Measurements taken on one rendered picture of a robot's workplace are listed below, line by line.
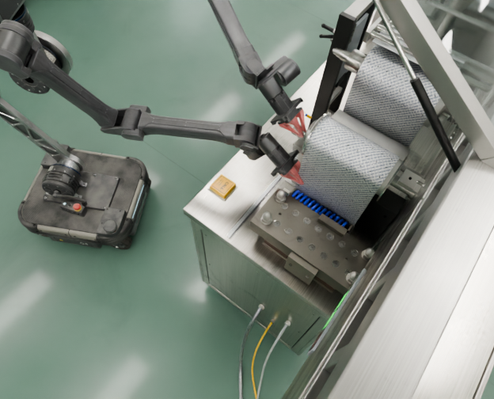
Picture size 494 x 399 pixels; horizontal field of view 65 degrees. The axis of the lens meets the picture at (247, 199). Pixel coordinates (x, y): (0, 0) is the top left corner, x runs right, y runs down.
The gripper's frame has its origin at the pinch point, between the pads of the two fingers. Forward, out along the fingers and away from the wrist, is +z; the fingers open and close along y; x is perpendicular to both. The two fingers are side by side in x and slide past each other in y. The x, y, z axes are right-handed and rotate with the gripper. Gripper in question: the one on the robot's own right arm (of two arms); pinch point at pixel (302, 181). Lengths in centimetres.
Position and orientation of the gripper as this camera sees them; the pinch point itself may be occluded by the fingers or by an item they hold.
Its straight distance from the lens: 129.9
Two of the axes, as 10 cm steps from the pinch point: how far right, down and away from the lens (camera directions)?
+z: 6.7, 7.1, 2.0
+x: 4.3, -1.5, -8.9
